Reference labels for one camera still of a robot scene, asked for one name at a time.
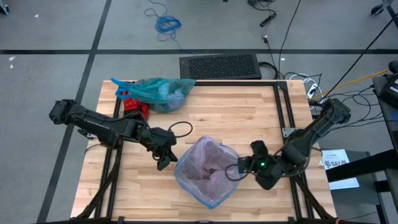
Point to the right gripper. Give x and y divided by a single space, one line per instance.
267 168

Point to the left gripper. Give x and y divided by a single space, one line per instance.
158 140

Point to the pink plastic bag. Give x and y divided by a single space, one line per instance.
205 171

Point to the teal trash bag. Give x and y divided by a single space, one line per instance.
158 91

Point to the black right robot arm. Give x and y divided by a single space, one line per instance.
314 130

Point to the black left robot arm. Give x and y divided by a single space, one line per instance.
99 124

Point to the red and black glove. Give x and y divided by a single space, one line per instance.
136 105

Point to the white printed paper sheet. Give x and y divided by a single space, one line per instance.
339 174

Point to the white power strip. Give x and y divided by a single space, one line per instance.
311 90

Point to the black stand bar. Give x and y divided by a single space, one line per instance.
360 168

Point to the black perforated computer case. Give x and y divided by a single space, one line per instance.
220 66

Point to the black office chair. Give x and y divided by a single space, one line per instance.
390 90

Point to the black caster leg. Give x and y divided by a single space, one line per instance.
377 9

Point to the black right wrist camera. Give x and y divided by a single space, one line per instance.
243 165

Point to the grey metal bracket plate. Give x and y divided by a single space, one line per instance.
85 133
287 132

